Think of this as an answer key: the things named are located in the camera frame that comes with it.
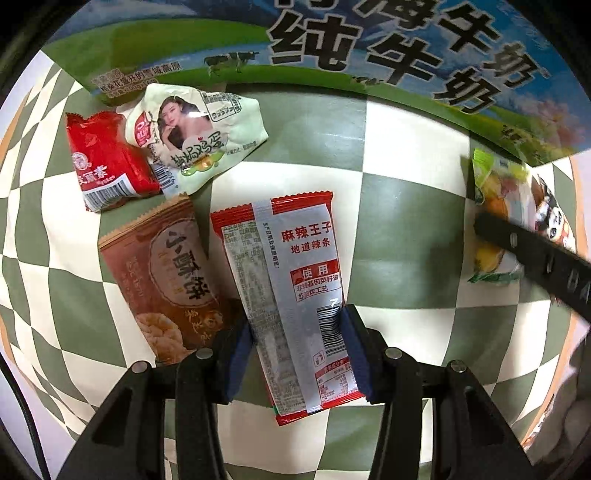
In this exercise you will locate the red white spicy strip packet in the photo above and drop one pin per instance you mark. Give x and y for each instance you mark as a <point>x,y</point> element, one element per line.
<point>295,258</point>

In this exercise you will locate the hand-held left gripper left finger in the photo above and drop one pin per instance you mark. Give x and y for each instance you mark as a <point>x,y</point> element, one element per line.
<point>238,364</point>

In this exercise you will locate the small red snack packet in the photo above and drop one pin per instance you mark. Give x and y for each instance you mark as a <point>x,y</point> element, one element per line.
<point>111,157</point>

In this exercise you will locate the pale green portrait snack packet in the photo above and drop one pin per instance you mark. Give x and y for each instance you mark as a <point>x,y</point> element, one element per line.
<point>198,134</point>

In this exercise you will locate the brown panda snack packet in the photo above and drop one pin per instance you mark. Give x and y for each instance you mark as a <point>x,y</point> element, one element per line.
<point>554,217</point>

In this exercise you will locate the colourful candy packet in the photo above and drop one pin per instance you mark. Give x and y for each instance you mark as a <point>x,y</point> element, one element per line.
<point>496,189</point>

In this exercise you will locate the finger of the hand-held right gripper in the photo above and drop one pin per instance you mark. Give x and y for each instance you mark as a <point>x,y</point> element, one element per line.
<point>545,263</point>

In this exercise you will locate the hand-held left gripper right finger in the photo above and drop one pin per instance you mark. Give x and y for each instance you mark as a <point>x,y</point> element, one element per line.
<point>358,355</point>

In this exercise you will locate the green white checkered mat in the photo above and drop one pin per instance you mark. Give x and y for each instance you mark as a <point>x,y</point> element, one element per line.
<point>415,207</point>

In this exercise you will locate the brown biscuit packet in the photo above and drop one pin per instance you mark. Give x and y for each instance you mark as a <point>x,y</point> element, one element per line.
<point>161,277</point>

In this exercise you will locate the cardboard box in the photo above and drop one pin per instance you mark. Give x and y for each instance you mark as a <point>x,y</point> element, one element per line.
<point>184,41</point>

